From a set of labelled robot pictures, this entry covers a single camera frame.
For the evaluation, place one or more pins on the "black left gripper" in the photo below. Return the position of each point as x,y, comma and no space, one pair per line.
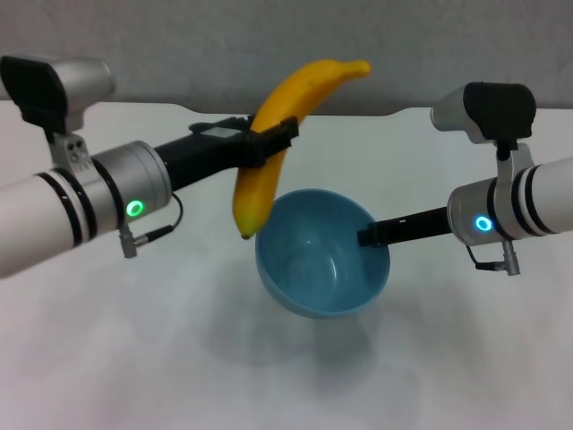
206,152

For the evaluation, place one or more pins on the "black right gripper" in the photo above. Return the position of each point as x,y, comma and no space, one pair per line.
423,226

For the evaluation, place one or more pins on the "yellow banana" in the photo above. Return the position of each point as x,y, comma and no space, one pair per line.
277,112

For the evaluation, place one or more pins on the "blue plastic bowl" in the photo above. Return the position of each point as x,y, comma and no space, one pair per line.
313,269

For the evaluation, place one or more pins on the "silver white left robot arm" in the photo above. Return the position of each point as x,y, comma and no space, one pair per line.
67,210

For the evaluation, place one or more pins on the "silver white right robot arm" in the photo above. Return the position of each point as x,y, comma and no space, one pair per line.
515,206

